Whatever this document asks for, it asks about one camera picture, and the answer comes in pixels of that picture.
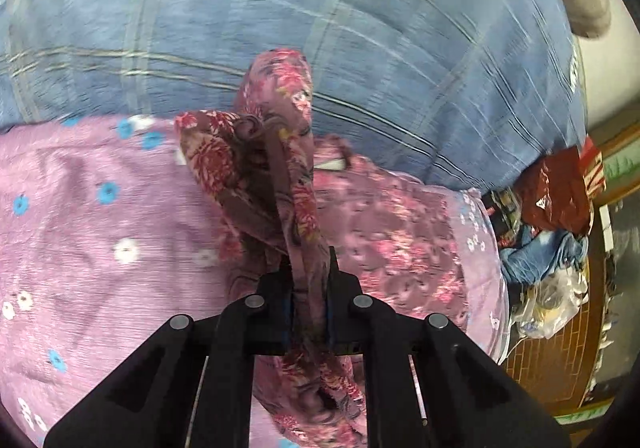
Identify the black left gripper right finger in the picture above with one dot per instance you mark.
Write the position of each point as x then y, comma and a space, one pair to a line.
427, 383

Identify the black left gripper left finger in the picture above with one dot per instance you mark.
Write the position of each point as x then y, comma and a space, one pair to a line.
190, 383

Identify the maroon floral garment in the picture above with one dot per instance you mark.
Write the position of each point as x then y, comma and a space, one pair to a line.
285, 194

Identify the clear plastic bag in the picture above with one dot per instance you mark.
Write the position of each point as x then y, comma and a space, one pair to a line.
551, 303

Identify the blue crumpled cloth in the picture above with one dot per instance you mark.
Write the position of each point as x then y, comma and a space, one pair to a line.
538, 255

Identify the purple floral bed sheet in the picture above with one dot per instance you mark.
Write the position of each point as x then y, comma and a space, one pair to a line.
105, 234

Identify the red plastic bag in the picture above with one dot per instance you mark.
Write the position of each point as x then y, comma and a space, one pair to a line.
553, 194

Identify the blue plaid quilt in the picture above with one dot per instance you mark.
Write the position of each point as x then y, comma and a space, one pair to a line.
461, 93

